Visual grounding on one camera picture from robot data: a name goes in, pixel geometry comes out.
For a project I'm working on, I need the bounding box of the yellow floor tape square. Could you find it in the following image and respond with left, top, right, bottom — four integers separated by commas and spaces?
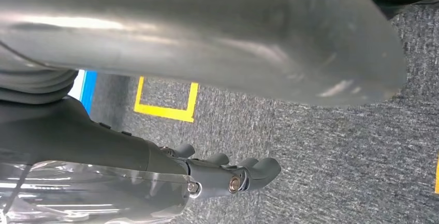
134, 76, 200, 124

